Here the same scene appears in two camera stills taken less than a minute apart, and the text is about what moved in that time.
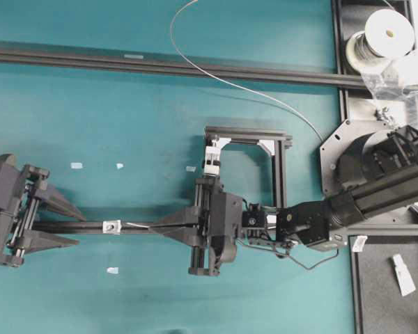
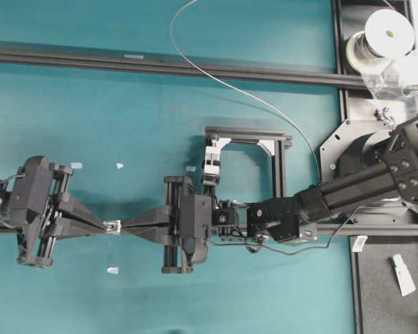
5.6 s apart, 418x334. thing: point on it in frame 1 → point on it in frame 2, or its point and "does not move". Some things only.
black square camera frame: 283,140 does not move
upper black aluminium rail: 54,55 does not move
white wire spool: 387,35 does not move
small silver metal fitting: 111,227 does not move
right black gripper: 223,223 → 184,226
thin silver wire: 212,75 → 246,94
